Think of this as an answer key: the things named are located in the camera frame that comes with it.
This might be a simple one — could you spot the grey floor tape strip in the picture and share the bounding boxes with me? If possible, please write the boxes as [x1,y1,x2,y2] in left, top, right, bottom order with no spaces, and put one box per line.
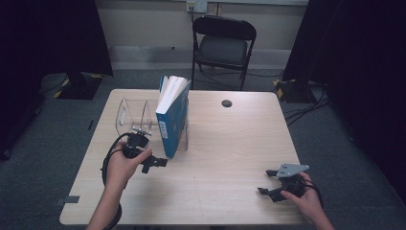
[56,195,80,207]

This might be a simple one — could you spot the black folding chair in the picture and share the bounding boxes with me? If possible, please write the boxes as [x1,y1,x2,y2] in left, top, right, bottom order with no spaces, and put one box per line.
[191,14,258,91]

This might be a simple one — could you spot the person's right hand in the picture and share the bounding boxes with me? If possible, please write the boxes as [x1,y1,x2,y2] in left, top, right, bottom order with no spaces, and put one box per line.
[281,172,324,222]

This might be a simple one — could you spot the blue softcover book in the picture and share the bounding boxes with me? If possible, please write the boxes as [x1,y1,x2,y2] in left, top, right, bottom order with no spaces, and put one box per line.
[155,75,192,159]

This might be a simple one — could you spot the black floor cables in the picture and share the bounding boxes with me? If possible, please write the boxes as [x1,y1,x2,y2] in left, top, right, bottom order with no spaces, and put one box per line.
[282,90,331,127]

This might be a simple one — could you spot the clear acrylic book rack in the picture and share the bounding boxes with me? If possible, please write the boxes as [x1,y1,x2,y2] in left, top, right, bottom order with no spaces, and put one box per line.
[115,97,190,151]

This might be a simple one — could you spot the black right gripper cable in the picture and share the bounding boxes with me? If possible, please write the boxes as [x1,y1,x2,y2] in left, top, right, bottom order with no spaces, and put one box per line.
[301,177,325,209]

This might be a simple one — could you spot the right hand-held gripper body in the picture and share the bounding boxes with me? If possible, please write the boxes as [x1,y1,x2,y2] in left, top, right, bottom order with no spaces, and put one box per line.
[275,163,310,199]

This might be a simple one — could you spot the person's left hand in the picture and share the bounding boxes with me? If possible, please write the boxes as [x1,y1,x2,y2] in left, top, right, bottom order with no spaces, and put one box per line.
[104,141,153,193]

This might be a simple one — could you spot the white wall outlet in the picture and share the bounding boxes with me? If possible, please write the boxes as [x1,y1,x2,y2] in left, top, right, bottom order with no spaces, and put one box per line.
[186,0,209,13]

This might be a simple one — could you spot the black stand base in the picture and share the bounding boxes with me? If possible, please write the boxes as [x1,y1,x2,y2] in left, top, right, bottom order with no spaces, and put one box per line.
[273,78,321,104]
[56,72,104,101]

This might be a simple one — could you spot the black curtain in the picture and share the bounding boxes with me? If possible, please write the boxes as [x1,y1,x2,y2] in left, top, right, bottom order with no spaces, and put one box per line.
[282,0,406,205]
[0,0,114,161]

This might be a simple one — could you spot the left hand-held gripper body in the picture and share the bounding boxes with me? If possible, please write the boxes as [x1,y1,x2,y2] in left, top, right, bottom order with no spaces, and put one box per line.
[123,126,153,160]

